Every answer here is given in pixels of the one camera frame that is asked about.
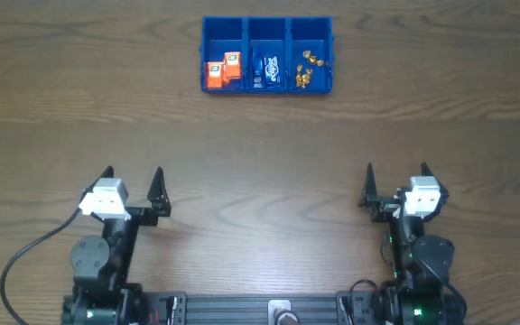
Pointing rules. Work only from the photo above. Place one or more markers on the orange candy box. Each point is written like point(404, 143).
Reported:
point(232, 65)
point(215, 76)

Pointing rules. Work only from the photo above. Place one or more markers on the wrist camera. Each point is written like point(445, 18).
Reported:
point(105, 198)
point(420, 196)

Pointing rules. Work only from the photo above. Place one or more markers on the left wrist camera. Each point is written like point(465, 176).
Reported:
point(105, 198)

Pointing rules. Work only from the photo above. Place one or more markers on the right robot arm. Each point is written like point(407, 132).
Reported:
point(411, 253)

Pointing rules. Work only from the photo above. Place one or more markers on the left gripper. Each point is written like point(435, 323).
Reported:
point(142, 216)

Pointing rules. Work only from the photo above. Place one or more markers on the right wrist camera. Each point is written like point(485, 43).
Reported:
point(420, 196)

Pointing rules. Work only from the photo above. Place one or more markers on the gold candy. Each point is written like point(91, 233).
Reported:
point(312, 58)
point(303, 77)

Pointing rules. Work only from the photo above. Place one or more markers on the blue candy pack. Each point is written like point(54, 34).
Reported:
point(257, 65)
point(272, 71)

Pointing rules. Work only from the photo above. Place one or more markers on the mounting rail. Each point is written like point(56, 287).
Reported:
point(233, 309)

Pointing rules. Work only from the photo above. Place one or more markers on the blue tray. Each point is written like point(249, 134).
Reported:
point(266, 36)

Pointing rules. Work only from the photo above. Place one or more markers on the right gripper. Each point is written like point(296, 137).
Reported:
point(384, 210)

